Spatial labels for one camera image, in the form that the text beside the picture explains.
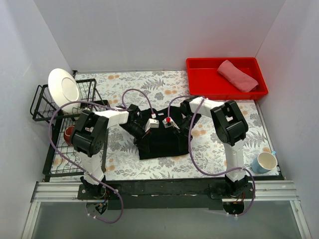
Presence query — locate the black t shirt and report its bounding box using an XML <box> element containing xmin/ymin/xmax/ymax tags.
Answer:
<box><xmin>134</xmin><ymin>106</ymin><xmax>189</xmax><ymax>160</ymax></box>

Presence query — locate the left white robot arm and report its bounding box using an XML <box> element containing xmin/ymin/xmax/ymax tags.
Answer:
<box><xmin>70</xmin><ymin>105</ymin><xmax>147</xmax><ymax>199</ymax></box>

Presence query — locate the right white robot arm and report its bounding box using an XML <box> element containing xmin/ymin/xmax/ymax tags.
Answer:
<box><xmin>180</xmin><ymin>97</ymin><xmax>249</xmax><ymax>198</ymax></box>

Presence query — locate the floral table mat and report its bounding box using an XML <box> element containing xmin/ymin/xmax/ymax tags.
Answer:
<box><xmin>51</xmin><ymin>70</ymin><xmax>279</xmax><ymax>180</ymax></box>

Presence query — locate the red plastic bin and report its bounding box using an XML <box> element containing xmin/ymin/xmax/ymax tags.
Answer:
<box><xmin>186</xmin><ymin>57</ymin><xmax>268</xmax><ymax>101</ymax></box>

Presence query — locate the red floral bowl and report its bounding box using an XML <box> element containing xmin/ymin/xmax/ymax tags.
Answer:
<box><xmin>63</xmin><ymin>125</ymin><xmax>75</xmax><ymax>146</ymax></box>

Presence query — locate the rolled pink t shirt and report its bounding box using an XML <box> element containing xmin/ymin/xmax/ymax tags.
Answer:
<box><xmin>217</xmin><ymin>60</ymin><xmax>259</xmax><ymax>93</ymax></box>

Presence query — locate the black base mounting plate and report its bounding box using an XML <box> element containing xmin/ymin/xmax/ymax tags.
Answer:
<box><xmin>77</xmin><ymin>178</ymin><xmax>254</xmax><ymax>213</ymax></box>

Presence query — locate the white ceramic plate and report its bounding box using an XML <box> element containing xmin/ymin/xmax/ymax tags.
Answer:
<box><xmin>48</xmin><ymin>68</ymin><xmax>81</xmax><ymax>107</ymax></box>

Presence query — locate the blue ceramic mug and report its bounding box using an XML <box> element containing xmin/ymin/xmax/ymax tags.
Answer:
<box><xmin>251</xmin><ymin>152</ymin><xmax>278</xmax><ymax>174</ymax></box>

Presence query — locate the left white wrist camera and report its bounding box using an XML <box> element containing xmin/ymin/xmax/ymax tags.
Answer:
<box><xmin>145</xmin><ymin>119</ymin><xmax>160</xmax><ymax>132</ymax></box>

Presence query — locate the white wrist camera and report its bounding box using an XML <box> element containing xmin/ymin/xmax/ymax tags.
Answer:
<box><xmin>162</xmin><ymin>117</ymin><xmax>179</xmax><ymax>129</ymax></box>
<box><xmin>145</xmin><ymin>119</ymin><xmax>160</xmax><ymax>132</ymax></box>

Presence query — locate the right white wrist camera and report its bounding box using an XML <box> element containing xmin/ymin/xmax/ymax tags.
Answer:
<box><xmin>162</xmin><ymin>117</ymin><xmax>179</xmax><ymax>129</ymax></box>

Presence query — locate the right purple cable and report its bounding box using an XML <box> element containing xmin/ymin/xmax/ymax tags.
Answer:
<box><xmin>165</xmin><ymin>96</ymin><xmax>256</xmax><ymax>217</ymax></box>

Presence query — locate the purple cable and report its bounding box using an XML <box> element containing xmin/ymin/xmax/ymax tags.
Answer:
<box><xmin>47</xmin><ymin>89</ymin><xmax>157</xmax><ymax>224</ymax></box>
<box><xmin>165</xmin><ymin>96</ymin><xmax>256</xmax><ymax>217</ymax></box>

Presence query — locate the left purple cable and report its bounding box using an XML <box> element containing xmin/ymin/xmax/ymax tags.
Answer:
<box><xmin>47</xmin><ymin>89</ymin><xmax>157</xmax><ymax>224</ymax></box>

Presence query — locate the black wire dish rack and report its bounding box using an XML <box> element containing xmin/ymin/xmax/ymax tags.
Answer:
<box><xmin>30</xmin><ymin>79</ymin><xmax>110</xmax><ymax>182</ymax></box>

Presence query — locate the aluminium frame rail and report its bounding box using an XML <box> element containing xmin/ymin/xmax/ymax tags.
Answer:
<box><xmin>31</xmin><ymin>182</ymin><xmax>85</xmax><ymax>203</ymax></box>

